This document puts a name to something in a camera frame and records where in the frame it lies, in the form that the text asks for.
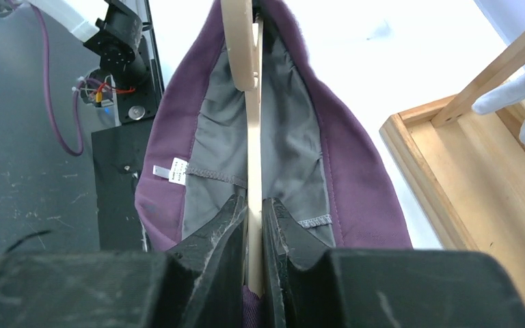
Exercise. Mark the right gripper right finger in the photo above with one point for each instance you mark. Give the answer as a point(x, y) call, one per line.
point(309, 284)

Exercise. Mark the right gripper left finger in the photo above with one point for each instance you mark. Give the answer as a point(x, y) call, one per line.
point(197, 283)

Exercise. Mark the purple garment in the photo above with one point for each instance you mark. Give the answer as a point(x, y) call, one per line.
point(316, 157)

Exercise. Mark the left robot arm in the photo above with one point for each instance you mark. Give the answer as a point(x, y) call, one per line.
point(86, 22)

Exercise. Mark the wooden hanger rack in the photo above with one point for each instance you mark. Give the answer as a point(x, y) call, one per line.
point(467, 170)

